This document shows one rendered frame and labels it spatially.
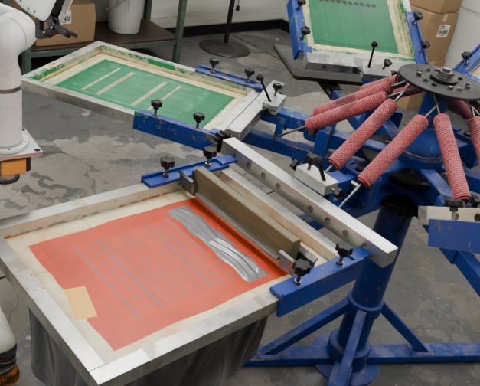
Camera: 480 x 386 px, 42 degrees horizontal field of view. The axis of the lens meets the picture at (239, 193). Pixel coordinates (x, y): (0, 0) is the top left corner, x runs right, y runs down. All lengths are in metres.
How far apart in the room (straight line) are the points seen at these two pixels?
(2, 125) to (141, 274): 0.49
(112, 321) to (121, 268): 0.19
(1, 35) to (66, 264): 0.55
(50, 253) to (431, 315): 2.18
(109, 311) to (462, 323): 2.24
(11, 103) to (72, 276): 0.44
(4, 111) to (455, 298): 2.57
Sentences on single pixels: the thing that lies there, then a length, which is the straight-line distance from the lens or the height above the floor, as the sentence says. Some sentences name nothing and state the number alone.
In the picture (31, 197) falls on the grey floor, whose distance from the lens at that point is 3.60.
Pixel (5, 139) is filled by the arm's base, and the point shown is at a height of 1.17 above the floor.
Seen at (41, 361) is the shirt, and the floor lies 0.60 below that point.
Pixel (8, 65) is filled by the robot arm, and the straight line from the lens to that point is 1.58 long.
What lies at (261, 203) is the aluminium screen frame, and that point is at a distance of 1.87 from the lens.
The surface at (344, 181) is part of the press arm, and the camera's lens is 1.98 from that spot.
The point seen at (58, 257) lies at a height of 0.96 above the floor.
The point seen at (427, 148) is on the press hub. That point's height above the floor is 1.09.
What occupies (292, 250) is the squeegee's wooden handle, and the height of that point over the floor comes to 1.04.
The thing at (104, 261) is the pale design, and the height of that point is 0.96.
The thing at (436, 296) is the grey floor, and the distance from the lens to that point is 3.48.
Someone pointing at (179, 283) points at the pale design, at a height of 0.96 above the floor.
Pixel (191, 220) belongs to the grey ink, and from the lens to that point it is 1.77.
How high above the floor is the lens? 1.94
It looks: 30 degrees down
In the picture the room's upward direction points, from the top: 11 degrees clockwise
